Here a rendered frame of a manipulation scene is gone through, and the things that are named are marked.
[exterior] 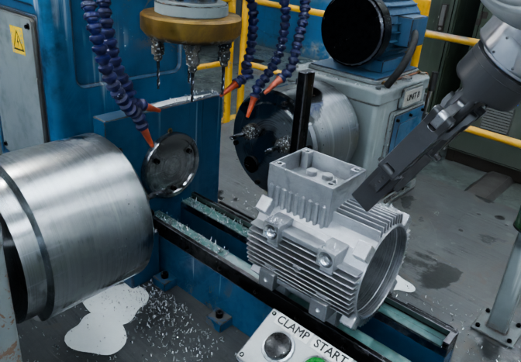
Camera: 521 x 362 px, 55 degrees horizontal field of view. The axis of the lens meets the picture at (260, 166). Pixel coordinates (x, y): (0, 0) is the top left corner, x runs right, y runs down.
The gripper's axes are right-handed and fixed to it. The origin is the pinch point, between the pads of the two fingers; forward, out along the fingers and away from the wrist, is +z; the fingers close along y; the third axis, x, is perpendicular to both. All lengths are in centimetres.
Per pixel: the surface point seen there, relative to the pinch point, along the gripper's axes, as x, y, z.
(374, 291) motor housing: 10.2, -9.3, 22.6
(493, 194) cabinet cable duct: 20, -277, 125
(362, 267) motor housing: 6.1, 0.7, 12.4
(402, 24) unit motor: -33, -65, 8
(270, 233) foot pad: -6.3, 3.6, 19.9
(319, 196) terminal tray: -5.5, -0.9, 11.4
